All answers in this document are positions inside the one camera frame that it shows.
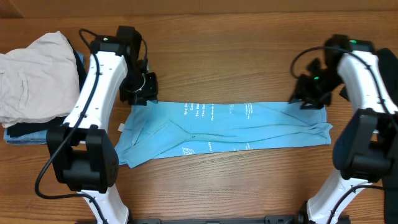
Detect black garment at right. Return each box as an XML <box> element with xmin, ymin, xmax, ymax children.
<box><xmin>377</xmin><ymin>48</ymin><xmax>397</xmax><ymax>224</ymax></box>

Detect black folded garment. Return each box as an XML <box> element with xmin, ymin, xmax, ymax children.
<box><xmin>5</xmin><ymin>49</ymin><xmax>86</xmax><ymax>138</ymax></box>

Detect blue folded jeans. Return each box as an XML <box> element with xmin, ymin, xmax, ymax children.
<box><xmin>3</xmin><ymin>51</ymin><xmax>85</xmax><ymax>146</ymax></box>

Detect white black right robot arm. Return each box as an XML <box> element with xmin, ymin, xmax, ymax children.
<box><xmin>289</xmin><ymin>34</ymin><xmax>397</xmax><ymax>223</ymax></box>

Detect light blue printed t-shirt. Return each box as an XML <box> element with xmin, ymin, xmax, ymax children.
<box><xmin>116</xmin><ymin>102</ymin><xmax>332</xmax><ymax>168</ymax></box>

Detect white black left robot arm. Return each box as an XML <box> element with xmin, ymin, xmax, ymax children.
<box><xmin>35</xmin><ymin>26</ymin><xmax>159</xmax><ymax>224</ymax></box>

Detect beige folded garment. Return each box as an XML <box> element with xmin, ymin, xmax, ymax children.
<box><xmin>1</xmin><ymin>31</ymin><xmax>80</xmax><ymax>128</ymax></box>

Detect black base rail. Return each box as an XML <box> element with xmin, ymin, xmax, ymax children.
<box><xmin>133</xmin><ymin>215</ymin><xmax>313</xmax><ymax>224</ymax></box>

